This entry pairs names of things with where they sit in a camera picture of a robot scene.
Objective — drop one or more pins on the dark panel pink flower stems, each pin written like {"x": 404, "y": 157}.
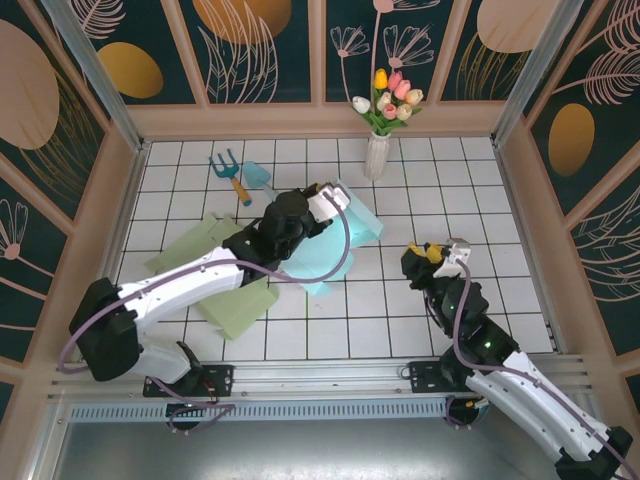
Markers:
{"x": 415, "y": 75}

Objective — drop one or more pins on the light blue garden trowel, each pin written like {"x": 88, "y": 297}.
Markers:
{"x": 255, "y": 175}

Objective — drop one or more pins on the aluminium table side rail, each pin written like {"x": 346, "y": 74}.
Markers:
{"x": 125, "y": 215}
{"x": 556, "y": 335}

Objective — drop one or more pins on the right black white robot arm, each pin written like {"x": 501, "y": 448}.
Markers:
{"x": 525, "y": 410}

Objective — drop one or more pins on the white ribbed vase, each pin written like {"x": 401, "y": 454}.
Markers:
{"x": 376, "y": 160}

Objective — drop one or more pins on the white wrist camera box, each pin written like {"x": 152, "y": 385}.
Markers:
{"x": 452, "y": 260}
{"x": 332, "y": 200}

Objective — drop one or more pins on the tulip bouquet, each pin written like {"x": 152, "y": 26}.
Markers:
{"x": 395, "y": 100}

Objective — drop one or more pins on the grey metal plate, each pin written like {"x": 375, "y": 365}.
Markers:
{"x": 320, "y": 455}

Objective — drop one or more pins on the aluminium frame post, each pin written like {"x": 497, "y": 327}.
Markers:
{"x": 535, "y": 65}
{"x": 95, "y": 80}

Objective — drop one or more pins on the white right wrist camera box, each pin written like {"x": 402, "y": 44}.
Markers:
{"x": 452, "y": 260}

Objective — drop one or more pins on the dark panel white flower outline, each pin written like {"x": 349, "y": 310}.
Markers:
{"x": 25, "y": 280}

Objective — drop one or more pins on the dark panel pink leaf outlines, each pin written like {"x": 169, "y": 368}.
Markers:
{"x": 615, "y": 260}

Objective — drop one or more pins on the dark panel gold oval feathers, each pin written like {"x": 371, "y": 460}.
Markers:
{"x": 600, "y": 100}

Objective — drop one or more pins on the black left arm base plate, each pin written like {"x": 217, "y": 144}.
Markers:
{"x": 220, "y": 380}

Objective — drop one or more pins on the dark panel gold circle leaves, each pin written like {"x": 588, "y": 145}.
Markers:
{"x": 250, "y": 75}

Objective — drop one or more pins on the dark panel pink oval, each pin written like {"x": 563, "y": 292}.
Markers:
{"x": 480, "y": 75}

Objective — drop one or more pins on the dark panel huge pink disc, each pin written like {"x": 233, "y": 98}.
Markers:
{"x": 30, "y": 100}

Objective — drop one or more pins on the long aluminium rail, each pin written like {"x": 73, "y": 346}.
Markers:
{"x": 320, "y": 380}

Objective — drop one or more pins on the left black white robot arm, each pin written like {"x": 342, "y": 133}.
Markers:
{"x": 175, "y": 290}

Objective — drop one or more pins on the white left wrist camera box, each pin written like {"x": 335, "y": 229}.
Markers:
{"x": 332, "y": 200}

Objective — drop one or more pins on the light blue cloth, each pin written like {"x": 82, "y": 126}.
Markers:
{"x": 320, "y": 260}

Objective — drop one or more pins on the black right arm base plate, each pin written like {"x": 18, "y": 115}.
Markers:
{"x": 425, "y": 380}

